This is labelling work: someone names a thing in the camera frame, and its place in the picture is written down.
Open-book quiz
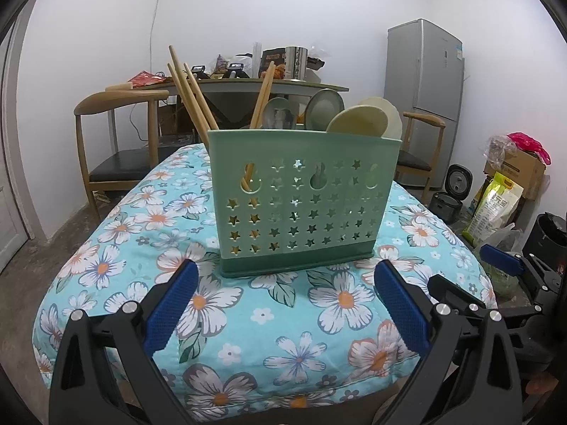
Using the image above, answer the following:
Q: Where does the translucent plastic bag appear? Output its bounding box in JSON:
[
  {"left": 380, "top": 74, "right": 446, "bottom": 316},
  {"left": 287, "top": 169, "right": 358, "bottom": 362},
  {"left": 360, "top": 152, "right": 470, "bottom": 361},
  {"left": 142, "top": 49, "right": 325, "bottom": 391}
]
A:
[{"left": 481, "top": 223, "right": 519, "bottom": 297}]

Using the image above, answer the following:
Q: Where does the white plastic rice spoon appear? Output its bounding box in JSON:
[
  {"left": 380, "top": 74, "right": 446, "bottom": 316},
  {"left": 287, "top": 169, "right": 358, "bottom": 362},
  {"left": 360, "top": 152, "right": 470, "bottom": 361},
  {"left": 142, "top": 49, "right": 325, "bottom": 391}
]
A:
[{"left": 354, "top": 97, "right": 404, "bottom": 140}]

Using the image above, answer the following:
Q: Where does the pink plastic bag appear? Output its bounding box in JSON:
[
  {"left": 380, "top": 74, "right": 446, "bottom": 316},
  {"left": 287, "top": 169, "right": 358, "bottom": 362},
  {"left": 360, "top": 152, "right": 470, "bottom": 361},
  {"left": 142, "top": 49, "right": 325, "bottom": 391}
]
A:
[{"left": 506, "top": 132, "right": 551, "bottom": 164}]

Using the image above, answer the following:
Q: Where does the bundle of wooden chopsticks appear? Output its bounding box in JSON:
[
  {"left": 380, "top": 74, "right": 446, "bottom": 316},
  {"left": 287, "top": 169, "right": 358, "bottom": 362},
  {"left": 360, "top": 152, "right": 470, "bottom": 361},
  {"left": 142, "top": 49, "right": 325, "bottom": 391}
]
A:
[{"left": 167, "top": 45, "right": 276, "bottom": 191}]

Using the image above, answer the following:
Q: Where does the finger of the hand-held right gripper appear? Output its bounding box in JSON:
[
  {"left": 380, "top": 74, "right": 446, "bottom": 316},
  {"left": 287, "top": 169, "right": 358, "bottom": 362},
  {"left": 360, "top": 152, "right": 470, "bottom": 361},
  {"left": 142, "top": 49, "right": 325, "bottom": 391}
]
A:
[
  {"left": 479, "top": 243, "right": 567, "bottom": 295},
  {"left": 427, "top": 274, "right": 543, "bottom": 328}
]

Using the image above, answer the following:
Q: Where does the silver refrigerator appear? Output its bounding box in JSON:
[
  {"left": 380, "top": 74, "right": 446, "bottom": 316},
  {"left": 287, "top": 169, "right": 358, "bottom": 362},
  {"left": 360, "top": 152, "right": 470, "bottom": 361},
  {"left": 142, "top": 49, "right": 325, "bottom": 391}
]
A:
[{"left": 384, "top": 18, "right": 466, "bottom": 189}]

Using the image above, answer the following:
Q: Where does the white door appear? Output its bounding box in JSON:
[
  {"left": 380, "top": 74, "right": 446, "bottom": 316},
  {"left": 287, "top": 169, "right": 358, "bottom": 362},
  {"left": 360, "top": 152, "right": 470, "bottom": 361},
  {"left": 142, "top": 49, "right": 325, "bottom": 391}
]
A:
[{"left": 0, "top": 177, "right": 34, "bottom": 275}]

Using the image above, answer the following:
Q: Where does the crumpled clear plastic bag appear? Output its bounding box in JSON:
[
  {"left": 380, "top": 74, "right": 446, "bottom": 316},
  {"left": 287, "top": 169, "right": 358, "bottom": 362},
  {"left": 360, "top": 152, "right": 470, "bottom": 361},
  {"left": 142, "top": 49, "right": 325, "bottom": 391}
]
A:
[{"left": 485, "top": 135, "right": 517, "bottom": 160}]

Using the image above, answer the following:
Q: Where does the wooden chair with curved backrest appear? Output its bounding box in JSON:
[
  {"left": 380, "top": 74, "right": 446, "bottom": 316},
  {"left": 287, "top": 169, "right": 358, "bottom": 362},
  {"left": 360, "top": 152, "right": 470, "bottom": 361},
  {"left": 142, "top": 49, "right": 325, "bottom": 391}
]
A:
[{"left": 74, "top": 90, "right": 178, "bottom": 222}]

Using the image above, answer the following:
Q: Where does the turquoise floral cloth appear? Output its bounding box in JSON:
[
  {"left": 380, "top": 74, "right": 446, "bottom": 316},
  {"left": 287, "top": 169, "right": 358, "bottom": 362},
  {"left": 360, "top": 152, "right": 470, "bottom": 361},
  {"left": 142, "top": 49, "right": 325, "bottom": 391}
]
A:
[{"left": 33, "top": 144, "right": 499, "bottom": 425}]

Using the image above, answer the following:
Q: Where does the cardboard box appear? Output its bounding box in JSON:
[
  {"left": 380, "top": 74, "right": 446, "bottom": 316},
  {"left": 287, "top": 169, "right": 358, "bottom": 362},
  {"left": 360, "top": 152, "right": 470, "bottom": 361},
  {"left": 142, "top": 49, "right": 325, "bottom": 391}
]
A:
[{"left": 484, "top": 148, "right": 546, "bottom": 200}]

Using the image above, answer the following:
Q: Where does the yellow-green rice bag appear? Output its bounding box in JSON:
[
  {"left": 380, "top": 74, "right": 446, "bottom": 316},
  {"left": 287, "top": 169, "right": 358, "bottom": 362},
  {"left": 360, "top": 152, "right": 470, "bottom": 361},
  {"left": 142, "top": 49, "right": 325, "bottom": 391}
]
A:
[{"left": 462, "top": 172, "right": 524, "bottom": 246}]

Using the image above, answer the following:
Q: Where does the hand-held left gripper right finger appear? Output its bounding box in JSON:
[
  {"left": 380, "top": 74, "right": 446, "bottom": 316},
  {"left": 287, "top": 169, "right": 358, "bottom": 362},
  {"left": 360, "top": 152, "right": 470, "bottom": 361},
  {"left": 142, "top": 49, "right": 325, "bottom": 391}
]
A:
[{"left": 374, "top": 259, "right": 523, "bottom": 425}]

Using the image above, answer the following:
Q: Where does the wall cable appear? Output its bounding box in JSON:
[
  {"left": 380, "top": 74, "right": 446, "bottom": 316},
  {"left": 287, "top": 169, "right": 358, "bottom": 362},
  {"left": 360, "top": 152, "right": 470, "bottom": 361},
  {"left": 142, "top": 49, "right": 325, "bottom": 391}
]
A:
[{"left": 148, "top": 0, "right": 168, "bottom": 74}]

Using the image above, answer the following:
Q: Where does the beige plastic ladle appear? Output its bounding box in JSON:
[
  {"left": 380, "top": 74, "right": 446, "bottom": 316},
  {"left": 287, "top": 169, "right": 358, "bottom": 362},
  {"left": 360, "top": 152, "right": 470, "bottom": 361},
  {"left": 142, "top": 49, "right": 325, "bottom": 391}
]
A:
[{"left": 325, "top": 105, "right": 389, "bottom": 139}]

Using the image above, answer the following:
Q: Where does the dark snack box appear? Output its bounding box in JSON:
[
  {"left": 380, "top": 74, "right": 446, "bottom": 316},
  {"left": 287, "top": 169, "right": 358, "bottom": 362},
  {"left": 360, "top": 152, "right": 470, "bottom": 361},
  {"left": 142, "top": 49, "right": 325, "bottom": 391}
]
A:
[{"left": 260, "top": 49, "right": 286, "bottom": 79}]

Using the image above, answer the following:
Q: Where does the red snack packet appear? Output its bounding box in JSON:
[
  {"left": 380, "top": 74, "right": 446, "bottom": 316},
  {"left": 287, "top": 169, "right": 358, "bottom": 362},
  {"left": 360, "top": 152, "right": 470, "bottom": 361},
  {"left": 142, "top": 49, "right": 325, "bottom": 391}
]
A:
[{"left": 128, "top": 71, "right": 162, "bottom": 87}]

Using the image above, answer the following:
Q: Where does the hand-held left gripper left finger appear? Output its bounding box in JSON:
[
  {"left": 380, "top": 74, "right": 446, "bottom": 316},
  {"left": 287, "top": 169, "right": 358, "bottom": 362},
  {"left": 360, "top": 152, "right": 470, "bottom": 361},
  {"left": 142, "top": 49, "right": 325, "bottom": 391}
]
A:
[{"left": 48, "top": 259, "right": 200, "bottom": 425}]

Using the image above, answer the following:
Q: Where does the small metal spoon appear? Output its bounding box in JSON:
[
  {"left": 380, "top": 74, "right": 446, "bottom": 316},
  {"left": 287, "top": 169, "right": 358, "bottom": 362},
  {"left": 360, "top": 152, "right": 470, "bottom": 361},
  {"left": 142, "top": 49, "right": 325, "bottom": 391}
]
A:
[{"left": 262, "top": 97, "right": 297, "bottom": 130}]

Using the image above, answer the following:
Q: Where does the green perforated utensil holder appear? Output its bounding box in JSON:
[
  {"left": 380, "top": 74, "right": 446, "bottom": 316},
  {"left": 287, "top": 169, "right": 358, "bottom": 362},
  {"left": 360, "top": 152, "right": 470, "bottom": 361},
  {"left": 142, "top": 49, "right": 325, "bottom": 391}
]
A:
[{"left": 207, "top": 128, "right": 403, "bottom": 279}]

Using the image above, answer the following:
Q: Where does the wooden armchair with dark seat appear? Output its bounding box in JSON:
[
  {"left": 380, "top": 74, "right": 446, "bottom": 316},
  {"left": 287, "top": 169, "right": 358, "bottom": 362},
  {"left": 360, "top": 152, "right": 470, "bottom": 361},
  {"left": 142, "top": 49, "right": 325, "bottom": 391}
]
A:
[{"left": 394, "top": 112, "right": 446, "bottom": 204}]

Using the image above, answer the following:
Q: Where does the black appliance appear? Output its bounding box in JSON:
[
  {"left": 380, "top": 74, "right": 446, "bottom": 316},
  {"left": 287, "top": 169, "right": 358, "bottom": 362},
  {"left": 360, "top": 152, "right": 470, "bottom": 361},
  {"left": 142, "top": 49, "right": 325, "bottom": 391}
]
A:
[{"left": 523, "top": 212, "right": 567, "bottom": 257}]

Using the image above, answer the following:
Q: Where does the large metal spoon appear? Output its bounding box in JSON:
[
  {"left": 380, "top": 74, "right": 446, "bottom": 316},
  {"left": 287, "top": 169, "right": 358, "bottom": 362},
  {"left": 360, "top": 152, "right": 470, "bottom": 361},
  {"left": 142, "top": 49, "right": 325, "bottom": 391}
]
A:
[{"left": 305, "top": 89, "right": 345, "bottom": 130}]

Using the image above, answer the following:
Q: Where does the long wooden desk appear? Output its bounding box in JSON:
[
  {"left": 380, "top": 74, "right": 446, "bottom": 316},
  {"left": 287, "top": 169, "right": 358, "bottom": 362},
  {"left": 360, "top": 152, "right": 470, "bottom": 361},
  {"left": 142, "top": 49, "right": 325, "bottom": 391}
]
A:
[{"left": 105, "top": 77, "right": 349, "bottom": 134}]

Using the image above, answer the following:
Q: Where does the metal canister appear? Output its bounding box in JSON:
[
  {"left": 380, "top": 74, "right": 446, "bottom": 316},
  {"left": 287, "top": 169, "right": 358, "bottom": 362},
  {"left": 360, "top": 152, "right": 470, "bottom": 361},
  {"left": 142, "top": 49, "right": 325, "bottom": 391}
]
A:
[{"left": 285, "top": 45, "right": 308, "bottom": 80}]

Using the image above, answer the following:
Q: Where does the black rice cooker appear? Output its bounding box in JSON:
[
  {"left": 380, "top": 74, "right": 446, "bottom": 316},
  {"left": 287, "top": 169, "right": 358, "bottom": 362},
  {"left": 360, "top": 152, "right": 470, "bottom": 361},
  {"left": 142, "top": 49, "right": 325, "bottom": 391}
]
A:
[{"left": 431, "top": 164, "right": 475, "bottom": 224}]

